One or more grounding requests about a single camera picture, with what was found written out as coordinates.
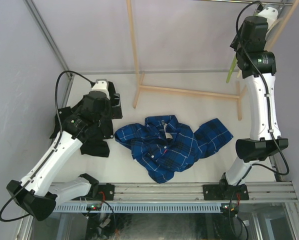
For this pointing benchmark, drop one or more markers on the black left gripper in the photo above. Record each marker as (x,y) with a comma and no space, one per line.
(116,113)

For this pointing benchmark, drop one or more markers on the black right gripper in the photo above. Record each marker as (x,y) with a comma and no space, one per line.
(235,43)

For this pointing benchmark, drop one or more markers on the wooden clothes rack frame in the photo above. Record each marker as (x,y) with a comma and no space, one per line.
(194,93)

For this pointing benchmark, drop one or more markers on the green plastic hanger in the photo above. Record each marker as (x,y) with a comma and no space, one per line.
(231,70)

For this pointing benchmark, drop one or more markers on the black shirt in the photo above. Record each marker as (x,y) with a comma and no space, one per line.
(92,133)

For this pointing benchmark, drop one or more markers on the blue plaid shirt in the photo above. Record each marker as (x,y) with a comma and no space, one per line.
(164,146)

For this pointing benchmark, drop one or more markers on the beige wooden hanger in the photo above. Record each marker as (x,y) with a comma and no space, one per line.
(270,35)

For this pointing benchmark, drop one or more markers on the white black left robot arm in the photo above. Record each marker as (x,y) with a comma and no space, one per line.
(35,192)

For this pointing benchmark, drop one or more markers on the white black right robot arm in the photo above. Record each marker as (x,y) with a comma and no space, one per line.
(258,68)

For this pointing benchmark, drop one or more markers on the metal clothes rail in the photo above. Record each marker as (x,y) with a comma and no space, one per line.
(277,3)

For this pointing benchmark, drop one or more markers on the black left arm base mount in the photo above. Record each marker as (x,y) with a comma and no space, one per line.
(105,192)

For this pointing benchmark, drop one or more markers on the grey slotted cable duct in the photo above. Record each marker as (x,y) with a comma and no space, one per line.
(126,208)

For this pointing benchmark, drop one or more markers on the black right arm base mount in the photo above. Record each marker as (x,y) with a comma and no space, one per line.
(216,192)

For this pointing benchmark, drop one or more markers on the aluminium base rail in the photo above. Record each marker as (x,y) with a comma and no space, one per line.
(259,192)

